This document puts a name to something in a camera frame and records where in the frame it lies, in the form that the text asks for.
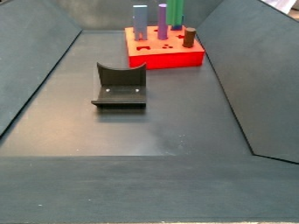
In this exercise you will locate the green star peg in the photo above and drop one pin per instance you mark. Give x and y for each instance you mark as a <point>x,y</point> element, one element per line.
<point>173,12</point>

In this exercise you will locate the light blue arch peg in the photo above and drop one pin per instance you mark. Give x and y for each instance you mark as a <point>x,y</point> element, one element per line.
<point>140,22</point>

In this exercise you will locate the black curved stand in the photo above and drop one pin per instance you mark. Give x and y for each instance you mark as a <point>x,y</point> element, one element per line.
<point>121,86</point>

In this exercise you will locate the brown hexagon peg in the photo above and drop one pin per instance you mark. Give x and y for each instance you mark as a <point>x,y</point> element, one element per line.
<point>188,37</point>

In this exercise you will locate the purple cylinder peg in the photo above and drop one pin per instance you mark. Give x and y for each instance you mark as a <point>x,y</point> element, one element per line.
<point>161,24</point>

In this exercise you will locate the red peg board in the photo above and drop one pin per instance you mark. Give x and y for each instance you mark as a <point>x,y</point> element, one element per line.
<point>161,53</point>

